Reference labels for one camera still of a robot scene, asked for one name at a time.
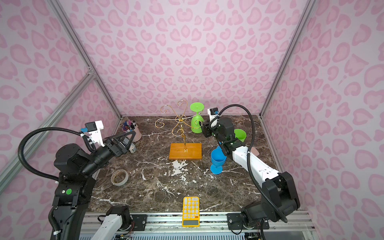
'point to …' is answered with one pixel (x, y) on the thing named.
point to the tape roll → (119, 177)
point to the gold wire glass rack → (180, 119)
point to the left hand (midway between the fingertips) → (129, 131)
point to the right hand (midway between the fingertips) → (203, 119)
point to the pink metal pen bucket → (130, 125)
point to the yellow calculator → (191, 212)
